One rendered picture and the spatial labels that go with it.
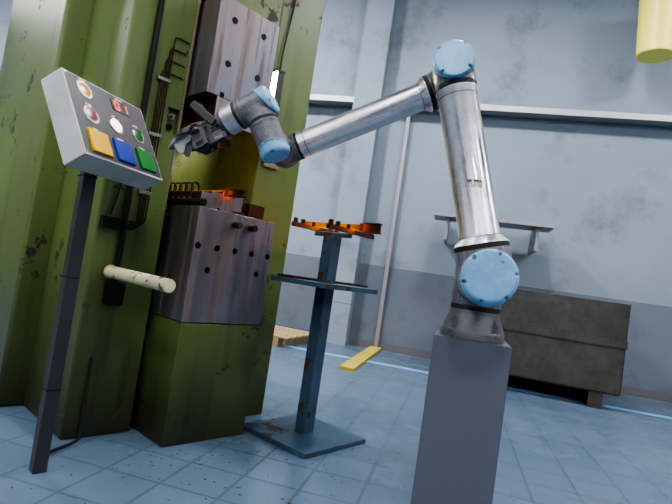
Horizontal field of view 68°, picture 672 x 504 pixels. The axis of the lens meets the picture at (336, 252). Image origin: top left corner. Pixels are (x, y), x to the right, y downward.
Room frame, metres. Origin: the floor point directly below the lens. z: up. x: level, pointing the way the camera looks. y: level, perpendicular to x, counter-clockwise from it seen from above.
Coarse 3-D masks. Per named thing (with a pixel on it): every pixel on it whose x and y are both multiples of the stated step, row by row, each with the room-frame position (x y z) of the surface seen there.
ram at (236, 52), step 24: (216, 0) 1.95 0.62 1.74; (216, 24) 1.93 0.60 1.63; (240, 24) 2.00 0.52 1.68; (264, 24) 2.09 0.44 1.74; (216, 48) 1.94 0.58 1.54; (240, 48) 2.02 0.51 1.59; (264, 48) 2.10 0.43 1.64; (192, 72) 2.02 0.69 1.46; (216, 72) 1.95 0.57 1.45; (240, 72) 2.03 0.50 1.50; (264, 72) 2.12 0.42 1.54; (192, 96) 2.02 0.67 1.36; (240, 96) 2.04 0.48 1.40
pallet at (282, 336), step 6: (276, 330) 5.03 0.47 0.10; (282, 330) 5.15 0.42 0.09; (288, 330) 5.18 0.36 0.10; (294, 330) 5.27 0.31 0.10; (300, 330) 5.33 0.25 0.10; (276, 336) 4.66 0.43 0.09; (282, 336) 4.66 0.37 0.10; (288, 336) 4.72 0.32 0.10; (294, 336) 4.79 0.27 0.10; (300, 336) 4.91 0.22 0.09; (306, 336) 5.05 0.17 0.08; (276, 342) 4.66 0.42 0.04; (282, 342) 4.75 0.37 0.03; (288, 342) 4.87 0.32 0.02; (294, 342) 5.00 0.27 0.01; (300, 342) 5.13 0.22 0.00
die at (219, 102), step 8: (216, 96) 1.97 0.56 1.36; (184, 104) 2.14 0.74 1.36; (208, 104) 2.00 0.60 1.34; (216, 104) 1.97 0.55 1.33; (224, 104) 1.99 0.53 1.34; (184, 112) 2.13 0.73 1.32; (192, 112) 2.08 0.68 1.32; (216, 112) 1.97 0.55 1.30; (184, 120) 2.12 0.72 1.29; (192, 120) 2.08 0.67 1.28; (200, 120) 2.03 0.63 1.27; (248, 128) 2.09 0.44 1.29; (232, 136) 2.20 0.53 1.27
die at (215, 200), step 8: (176, 192) 2.10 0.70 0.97; (192, 192) 2.01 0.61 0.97; (200, 192) 1.97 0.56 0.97; (208, 192) 2.02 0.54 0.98; (216, 192) 2.01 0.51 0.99; (208, 200) 1.99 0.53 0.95; (216, 200) 2.02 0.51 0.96; (224, 200) 2.05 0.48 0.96; (232, 200) 2.07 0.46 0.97; (240, 200) 2.10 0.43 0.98; (216, 208) 2.02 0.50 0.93; (224, 208) 2.05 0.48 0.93; (232, 208) 2.08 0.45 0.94; (240, 208) 2.11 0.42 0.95
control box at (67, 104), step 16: (48, 80) 1.42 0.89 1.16; (64, 80) 1.40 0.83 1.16; (80, 80) 1.46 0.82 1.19; (48, 96) 1.42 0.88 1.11; (64, 96) 1.40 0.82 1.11; (80, 96) 1.44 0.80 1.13; (96, 96) 1.51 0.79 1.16; (112, 96) 1.59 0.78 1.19; (64, 112) 1.39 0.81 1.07; (80, 112) 1.41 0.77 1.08; (96, 112) 1.48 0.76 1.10; (112, 112) 1.56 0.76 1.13; (128, 112) 1.64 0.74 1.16; (64, 128) 1.39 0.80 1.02; (80, 128) 1.38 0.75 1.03; (96, 128) 1.45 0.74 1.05; (112, 128) 1.52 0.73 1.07; (128, 128) 1.61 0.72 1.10; (144, 128) 1.70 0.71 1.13; (64, 144) 1.39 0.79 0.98; (80, 144) 1.37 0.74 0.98; (112, 144) 1.49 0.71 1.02; (144, 144) 1.66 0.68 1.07; (64, 160) 1.38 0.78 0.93; (80, 160) 1.39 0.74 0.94; (96, 160) 1.42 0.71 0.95; (112, 160) 1.46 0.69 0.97; (112, 176) 1.54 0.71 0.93; (128, 176) 1.57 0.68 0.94; (144, 176) 1.61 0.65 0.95; (160, 176) 1.68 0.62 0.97
